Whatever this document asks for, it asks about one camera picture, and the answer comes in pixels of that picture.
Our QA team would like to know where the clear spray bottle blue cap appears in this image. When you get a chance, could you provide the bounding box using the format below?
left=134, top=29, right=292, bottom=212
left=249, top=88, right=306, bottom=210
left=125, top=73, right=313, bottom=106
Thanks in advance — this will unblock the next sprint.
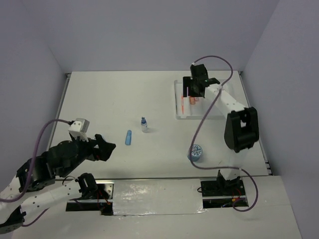
left=141, top=117, right=148, bottom=132

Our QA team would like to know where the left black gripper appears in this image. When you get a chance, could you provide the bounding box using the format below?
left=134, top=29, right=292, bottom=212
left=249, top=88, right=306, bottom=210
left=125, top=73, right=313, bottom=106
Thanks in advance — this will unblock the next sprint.
left=61, top=132, right=117, bottom=177

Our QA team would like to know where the small blue jar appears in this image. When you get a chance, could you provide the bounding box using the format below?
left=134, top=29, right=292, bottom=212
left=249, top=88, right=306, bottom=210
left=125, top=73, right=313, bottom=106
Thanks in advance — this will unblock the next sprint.
left=187, top=144, right=203, bottom=162

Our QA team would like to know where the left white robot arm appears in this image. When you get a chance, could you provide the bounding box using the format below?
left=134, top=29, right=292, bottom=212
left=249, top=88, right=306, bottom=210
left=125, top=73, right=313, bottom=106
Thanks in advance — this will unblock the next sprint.
left=0, top=134, right=116, bottom=234

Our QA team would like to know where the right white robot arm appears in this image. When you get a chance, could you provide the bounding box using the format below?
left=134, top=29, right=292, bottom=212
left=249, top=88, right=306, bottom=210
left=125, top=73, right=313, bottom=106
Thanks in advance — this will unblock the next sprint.
left=95, top=65, right=259, bottom=195

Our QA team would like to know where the white divided organizer tray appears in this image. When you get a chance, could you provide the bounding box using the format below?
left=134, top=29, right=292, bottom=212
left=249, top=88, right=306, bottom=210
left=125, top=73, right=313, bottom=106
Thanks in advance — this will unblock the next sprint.
left=174, top=80, right=237, bottom=120

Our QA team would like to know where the orange translucent cap case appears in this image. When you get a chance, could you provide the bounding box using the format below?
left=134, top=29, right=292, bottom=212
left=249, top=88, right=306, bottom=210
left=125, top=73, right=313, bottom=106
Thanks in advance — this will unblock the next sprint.
left=189, top=97, right=199, bottom=105

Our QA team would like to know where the orange highlighter pen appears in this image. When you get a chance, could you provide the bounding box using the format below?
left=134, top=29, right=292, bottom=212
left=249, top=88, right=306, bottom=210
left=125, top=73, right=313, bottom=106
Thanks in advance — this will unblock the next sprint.
left=181, top=94, right=185, bottom=115

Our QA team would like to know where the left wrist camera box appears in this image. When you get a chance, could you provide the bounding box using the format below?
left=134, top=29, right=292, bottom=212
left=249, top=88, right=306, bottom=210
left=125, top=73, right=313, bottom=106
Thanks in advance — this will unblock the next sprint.
left=68, top=118, right=90, bottom=142

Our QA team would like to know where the blue translucent cap case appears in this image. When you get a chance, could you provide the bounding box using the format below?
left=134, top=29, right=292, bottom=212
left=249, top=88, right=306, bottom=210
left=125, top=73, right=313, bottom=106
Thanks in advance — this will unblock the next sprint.
left=125, top=130, right=132, bottom=146

